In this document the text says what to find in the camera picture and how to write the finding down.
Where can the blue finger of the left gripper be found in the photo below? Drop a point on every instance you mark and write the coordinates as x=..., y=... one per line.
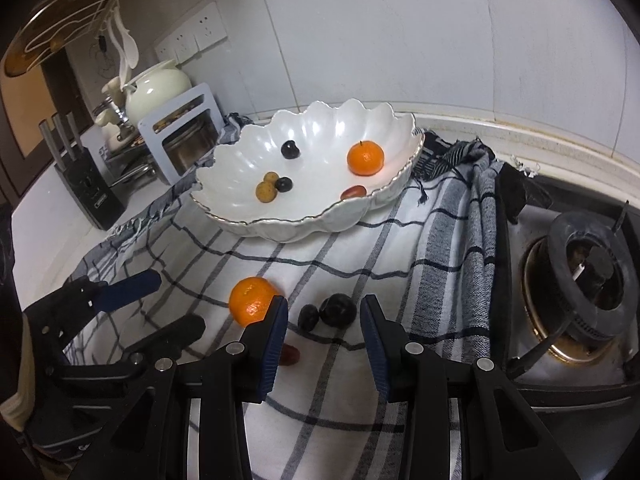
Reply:
x=118, y=295
x=172, y=338

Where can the white ladle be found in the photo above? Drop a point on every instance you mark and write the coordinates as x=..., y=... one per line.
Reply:
x=123, y=68

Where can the white scalloped ceramic bowl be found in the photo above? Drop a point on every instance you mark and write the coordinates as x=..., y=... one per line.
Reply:
x=324, y=134

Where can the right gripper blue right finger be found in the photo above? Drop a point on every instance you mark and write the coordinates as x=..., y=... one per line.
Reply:
x=386, y=341

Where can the white wall socket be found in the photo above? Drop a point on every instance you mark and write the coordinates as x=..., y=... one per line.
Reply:
x=164, y=50
x=208, y=27
x=184, y=44

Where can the steel pot under rack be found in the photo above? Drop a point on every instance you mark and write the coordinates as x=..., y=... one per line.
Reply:
x=190, y=143

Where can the checked grey white cloth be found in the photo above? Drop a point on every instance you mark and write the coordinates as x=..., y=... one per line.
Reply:
x=429, y=258

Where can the cream ceramic pot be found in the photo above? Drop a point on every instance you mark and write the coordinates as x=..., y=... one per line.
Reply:
x=154, y=87

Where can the orange mandarin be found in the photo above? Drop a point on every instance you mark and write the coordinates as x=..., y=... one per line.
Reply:
x=250, y=300
x=365, y=158

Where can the white wall-mounted rack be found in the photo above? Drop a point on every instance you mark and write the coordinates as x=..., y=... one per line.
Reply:
x=50, y=27

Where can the dark grape in bowl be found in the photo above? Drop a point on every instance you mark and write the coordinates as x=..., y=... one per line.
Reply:
x=290, y=150

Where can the dark plum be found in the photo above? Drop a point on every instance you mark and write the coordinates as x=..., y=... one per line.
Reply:
x=338, y=311

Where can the tan longan fruit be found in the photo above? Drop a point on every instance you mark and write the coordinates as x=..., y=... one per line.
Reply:
x=271, y=177
x=266, y=192

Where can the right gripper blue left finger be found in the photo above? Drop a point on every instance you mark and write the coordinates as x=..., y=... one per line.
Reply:
x=263, y=342

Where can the small dark blueberry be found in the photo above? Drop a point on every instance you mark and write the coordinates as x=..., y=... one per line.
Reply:
x=283, y=184

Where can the small dark grape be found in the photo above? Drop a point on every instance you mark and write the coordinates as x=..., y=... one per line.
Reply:
x=308, y=318

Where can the orange mandarin in bowl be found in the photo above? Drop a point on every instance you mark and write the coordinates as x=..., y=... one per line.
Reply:
x=365, y=158

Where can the white rice spoon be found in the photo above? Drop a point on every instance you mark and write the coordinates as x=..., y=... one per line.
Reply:
x=128, y=43

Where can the black knife block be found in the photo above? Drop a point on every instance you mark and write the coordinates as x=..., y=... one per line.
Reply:
x=79, y=173

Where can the red jujube date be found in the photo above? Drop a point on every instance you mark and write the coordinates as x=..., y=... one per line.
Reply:
x=289, y=355
x=355, y=191

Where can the gas stove burner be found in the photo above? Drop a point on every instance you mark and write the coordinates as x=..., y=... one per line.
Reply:
x=577, y=294

